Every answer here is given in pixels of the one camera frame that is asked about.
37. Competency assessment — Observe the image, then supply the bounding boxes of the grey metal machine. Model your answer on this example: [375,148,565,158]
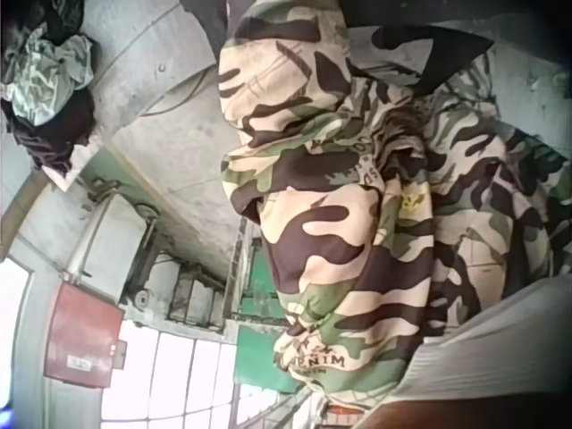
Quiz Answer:
[121,249,227,334]

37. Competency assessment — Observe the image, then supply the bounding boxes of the grey metal cabinet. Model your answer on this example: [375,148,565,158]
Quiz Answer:
[66,191,157,310]

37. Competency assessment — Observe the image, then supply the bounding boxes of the barred window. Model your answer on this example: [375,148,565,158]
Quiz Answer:
[98,319,314,429]

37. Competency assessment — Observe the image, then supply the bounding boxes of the black cloth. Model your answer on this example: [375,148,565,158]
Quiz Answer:
[348,24,495,97]

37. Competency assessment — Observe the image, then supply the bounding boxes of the heap of camouflage and dark clothes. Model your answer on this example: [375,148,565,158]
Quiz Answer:
[0,0,98,174]

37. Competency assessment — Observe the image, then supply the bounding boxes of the green metal frame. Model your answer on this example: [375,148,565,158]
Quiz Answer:
[223,235,299,395]

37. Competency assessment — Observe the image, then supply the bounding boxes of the thin dark cable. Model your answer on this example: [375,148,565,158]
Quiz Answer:
[141,66,221,118]

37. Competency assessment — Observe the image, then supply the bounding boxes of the red wall cabinet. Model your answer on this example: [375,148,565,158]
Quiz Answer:
[42,282,130,391]

